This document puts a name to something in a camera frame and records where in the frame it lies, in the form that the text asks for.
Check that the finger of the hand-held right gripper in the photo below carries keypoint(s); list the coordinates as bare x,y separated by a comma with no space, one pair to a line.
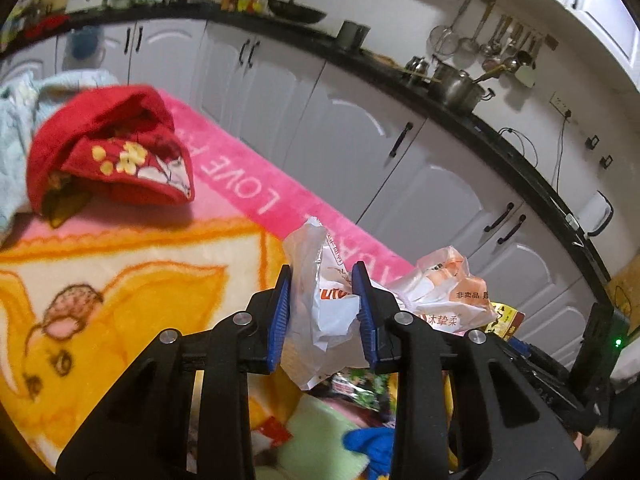
520,347

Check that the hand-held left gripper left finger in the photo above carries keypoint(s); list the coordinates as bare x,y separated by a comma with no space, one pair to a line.
280,320

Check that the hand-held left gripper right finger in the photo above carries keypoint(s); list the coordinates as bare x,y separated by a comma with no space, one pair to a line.
362,320

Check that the white plastic bag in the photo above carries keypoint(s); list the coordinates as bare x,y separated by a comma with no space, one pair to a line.
325,320

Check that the yellow snack packet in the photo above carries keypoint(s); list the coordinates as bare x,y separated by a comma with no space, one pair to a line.
507,317

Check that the green snack packet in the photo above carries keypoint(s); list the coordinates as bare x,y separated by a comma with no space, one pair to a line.
360,387

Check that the orange printed plastic wrapper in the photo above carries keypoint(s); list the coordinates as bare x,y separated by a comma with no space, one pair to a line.
445,290

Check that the red and white packet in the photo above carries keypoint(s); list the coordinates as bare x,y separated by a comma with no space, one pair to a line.
272,432

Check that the light green cloth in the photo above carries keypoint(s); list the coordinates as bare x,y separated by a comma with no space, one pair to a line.
310,440

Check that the blue cloth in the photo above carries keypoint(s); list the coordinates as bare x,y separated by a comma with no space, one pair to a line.
375,447

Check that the white electric kettle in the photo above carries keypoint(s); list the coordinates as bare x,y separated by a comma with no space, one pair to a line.
595,212

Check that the pink printed blanket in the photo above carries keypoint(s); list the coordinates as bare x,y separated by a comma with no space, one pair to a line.
125,270

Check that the white kitchen base cabinets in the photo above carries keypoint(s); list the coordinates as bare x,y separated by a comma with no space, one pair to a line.
350,125

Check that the black kitchen countertop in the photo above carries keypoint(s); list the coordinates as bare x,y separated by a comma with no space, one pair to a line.
500,137

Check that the steel stockpot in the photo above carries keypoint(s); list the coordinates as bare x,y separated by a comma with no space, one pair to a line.
457,90

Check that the small steel teapot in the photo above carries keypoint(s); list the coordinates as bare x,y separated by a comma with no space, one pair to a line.
417,67

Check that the red flowered cloth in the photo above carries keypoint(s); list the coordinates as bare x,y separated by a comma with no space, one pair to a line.
100,125

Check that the grey metal mug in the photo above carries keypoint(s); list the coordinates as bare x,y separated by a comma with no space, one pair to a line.
350,35

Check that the row of hanging steel utensils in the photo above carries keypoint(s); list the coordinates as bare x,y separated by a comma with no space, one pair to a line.
442,40

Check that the black wok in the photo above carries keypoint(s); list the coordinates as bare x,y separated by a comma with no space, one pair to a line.
295,11

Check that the light blue towel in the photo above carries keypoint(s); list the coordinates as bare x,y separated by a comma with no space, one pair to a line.
15,125

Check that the blue plastic container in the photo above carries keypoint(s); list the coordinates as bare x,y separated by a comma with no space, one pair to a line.
85,42

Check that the black wall hook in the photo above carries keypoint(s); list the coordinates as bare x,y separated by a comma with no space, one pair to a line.
606,161
592,142

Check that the white wall outlet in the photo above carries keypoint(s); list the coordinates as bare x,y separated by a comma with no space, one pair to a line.
559,102

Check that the white upper wall cabinets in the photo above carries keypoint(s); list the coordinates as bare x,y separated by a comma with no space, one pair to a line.
600,5

